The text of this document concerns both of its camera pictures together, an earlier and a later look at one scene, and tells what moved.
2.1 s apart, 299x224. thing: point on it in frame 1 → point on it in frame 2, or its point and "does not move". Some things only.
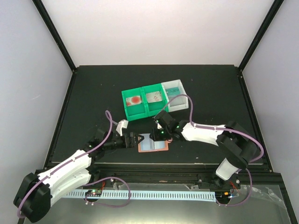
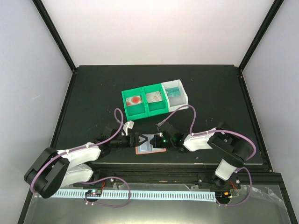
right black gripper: [155, 136] → [156, 143]
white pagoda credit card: [154, 96] does not move
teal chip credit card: [173, 92] does not move
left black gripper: [131, 143] does not move
